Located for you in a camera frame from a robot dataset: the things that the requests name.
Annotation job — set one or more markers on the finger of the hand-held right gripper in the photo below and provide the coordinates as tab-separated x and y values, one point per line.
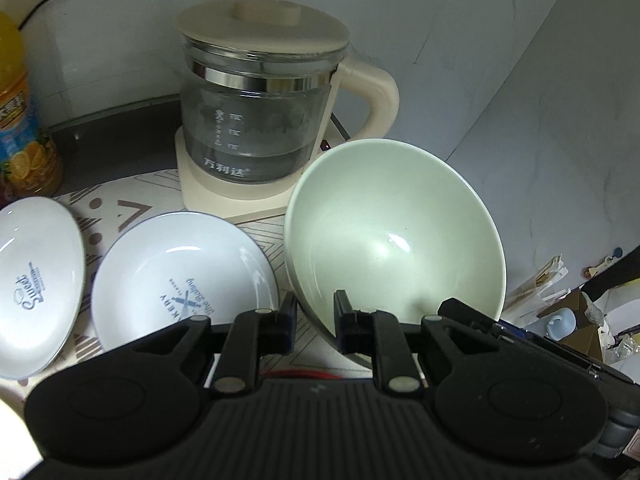
525	342

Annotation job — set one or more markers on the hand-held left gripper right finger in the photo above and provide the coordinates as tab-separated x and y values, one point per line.
343	317

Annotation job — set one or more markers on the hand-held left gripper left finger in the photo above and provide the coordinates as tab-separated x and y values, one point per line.
286	322

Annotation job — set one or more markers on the pale green bowl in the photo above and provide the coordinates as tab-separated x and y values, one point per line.
390	220

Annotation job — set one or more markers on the white plate with crossed print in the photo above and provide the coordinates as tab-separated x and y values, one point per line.
165	270

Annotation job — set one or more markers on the white plate with script print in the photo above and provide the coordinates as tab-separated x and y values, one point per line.
35	285

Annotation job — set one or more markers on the pale blue bottle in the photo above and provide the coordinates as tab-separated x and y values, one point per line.
561	322

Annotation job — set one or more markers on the stack of papers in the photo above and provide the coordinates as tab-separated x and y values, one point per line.
542	280

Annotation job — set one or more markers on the brown cardboard box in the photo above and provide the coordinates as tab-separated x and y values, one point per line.
590	330

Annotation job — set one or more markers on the cream kettle base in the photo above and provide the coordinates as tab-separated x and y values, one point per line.
225	200

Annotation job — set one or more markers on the patterned table mat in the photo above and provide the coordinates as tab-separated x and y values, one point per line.
125	210

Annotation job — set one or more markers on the glass kettle with cream lid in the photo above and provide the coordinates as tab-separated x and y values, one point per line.
250	110

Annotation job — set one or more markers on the black raised ledge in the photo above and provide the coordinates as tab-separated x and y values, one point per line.
100	160

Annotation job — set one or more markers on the orange juice bottle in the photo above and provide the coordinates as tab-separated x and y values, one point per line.
25	150

